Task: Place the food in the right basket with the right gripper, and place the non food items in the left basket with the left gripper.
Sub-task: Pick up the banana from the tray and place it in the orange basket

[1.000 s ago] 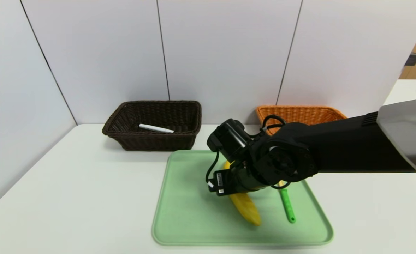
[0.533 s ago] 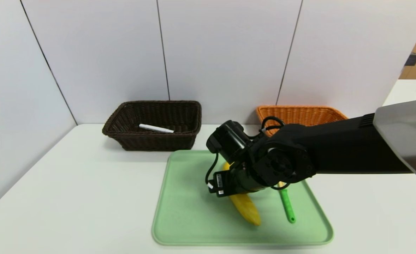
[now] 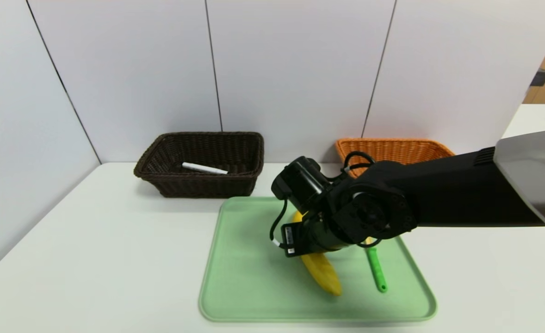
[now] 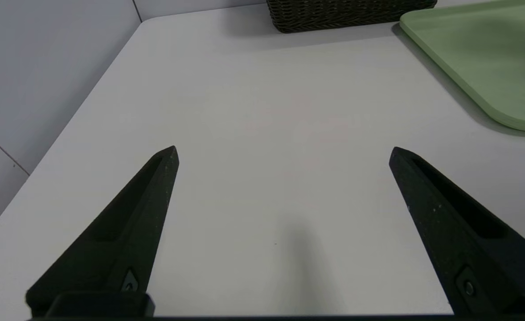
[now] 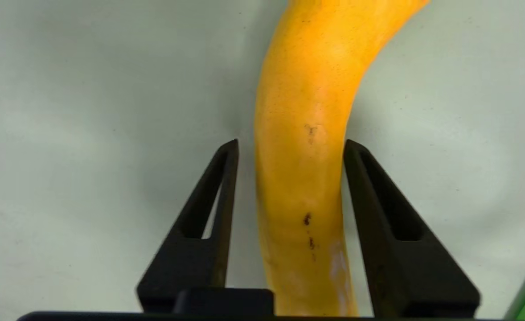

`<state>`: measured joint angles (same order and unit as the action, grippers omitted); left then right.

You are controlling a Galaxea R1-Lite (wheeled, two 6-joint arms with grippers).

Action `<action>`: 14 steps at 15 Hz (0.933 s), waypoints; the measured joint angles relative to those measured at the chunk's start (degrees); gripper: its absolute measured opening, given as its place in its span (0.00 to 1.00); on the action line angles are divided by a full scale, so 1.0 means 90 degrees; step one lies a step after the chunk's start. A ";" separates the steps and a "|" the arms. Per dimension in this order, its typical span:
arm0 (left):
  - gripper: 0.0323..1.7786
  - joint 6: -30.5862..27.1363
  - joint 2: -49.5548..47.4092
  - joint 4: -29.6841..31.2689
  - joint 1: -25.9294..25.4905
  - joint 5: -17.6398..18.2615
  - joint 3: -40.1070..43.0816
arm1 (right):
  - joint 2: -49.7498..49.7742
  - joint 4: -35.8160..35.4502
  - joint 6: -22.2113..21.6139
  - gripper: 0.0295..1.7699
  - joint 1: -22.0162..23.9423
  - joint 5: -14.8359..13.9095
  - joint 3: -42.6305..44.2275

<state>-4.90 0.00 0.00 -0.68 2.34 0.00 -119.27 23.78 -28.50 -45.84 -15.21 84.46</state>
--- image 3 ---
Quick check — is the white marker pen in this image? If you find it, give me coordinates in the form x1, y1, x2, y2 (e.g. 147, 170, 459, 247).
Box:
182, 162, 229, 175

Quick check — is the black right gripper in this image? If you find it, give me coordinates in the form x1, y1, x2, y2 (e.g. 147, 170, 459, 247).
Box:
280, 218, 349, 258

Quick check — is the black cable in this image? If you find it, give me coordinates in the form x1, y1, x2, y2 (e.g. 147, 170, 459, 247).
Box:
269, 199, 291, 248
342, 151, 376, 179

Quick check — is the dark brown wicker basket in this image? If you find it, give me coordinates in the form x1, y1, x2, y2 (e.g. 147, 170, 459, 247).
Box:
134, 132, 265, 199

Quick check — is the yellow banana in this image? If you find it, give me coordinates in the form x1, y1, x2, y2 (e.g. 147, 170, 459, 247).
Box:
292, 210, 342, 296

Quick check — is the orange wicker basket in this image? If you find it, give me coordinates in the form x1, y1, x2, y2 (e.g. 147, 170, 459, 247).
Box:
335, 138, 456, 179

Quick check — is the beige spatula with green handle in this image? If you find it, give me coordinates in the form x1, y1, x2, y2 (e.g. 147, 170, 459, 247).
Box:
364, 237, 388, 293

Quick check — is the light green plastic tray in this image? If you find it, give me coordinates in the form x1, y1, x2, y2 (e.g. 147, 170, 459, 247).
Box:
198, 197, 438, 323

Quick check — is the white side table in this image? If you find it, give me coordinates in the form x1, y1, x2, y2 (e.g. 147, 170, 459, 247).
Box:
502, 104, 545, 139

